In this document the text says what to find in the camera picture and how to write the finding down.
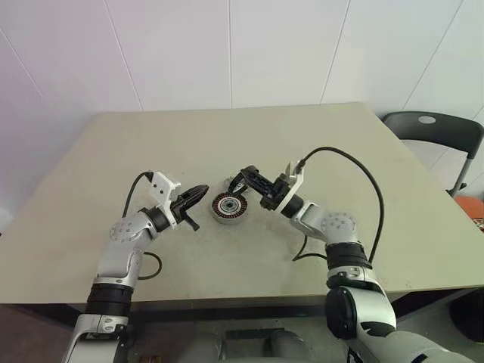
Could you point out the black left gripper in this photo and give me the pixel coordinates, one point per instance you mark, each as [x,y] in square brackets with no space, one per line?
[179,211]

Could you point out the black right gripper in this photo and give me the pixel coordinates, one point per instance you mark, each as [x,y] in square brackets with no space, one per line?
[274,196]

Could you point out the silver spoked rotor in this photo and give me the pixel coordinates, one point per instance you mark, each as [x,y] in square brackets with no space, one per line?
[239,188]

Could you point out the round grey motor housing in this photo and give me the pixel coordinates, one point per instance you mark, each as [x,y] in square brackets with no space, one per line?
[219,208]

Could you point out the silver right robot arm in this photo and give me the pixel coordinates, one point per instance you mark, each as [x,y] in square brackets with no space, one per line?
[336,227]

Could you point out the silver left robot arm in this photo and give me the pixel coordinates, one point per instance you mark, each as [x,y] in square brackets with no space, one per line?
[121,246]

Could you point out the black folding chair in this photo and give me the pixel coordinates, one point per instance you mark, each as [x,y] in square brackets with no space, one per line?
[446,130]

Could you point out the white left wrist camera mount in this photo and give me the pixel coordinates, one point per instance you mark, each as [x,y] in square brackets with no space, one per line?
[160,185]

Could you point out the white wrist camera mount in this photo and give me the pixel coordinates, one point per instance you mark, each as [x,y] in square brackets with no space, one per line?
[160,185]
[298,181]

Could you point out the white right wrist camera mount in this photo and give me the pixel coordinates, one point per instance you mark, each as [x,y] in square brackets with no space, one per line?
[298,181]

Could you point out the black table frame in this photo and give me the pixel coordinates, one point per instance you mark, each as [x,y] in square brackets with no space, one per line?
[227,310]

